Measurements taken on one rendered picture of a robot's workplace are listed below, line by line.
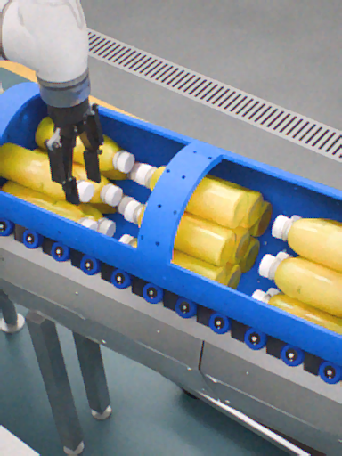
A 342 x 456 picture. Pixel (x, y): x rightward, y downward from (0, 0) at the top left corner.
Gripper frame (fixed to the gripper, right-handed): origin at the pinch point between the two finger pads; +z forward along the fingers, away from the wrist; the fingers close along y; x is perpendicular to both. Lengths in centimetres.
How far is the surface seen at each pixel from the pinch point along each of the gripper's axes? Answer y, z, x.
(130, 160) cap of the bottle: 11.3, 2.6, -3.2
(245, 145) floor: 140, 115, 41
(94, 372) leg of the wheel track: 11, 90, 18
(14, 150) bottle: 0.5, -0.2, 16.9
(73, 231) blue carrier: -8.5, 4.5, -3.5
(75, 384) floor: 16, 115, 33
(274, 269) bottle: -0.7, 2.1, -41.5
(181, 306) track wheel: -5.2, 17.9, -24.3
